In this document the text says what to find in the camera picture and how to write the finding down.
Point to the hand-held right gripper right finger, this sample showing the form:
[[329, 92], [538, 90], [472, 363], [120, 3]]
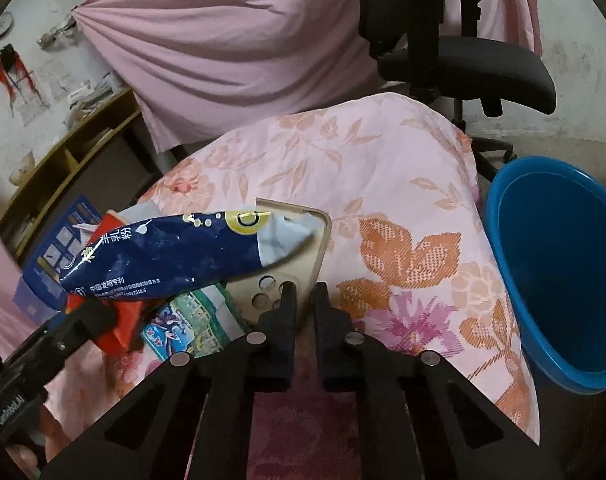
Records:
[[328, 345]]

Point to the person's left hand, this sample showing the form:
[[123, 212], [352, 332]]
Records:
[[23, 452]]

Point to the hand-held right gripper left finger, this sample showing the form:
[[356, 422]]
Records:
[[283, 342]]

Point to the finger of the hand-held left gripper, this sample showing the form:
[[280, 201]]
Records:
[[90, 322]]

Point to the ceramic bowl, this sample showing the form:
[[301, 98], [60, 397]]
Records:
[[23, 169]]

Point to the red tassel decoration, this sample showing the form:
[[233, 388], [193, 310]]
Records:
[[13, 72]]

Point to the wooden shelf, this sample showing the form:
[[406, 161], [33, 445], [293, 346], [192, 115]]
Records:
[[63, 152]]

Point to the metal wall rack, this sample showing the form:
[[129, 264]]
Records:
[[58, 32]]

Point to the stack of books and papers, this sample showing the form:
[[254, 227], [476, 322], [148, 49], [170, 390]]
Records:
[[90, 97]]

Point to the black office chair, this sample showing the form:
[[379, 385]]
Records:
[[468, 65]]

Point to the beige phone case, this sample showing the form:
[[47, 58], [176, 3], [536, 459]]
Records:
[[303, 270]]

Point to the round wall clock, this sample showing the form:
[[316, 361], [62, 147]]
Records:
[[3, 25]]

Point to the red wrapper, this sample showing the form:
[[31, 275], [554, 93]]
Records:
[[119, 331]]

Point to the green printed packet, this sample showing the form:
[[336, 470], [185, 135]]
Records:
[[198, 320]]

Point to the dark blue foil packet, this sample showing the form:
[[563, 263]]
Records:
[[158, 255]]

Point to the blue cardboard box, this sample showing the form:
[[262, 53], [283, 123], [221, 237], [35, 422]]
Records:
[[55, 245]]

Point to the paper sheets on wall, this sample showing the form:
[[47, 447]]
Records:
[[45, 85]]

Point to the pink hanging sheet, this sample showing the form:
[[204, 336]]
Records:
[[223, 50]]

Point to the blue plastic basin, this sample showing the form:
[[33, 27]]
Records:
[[558, 270]]

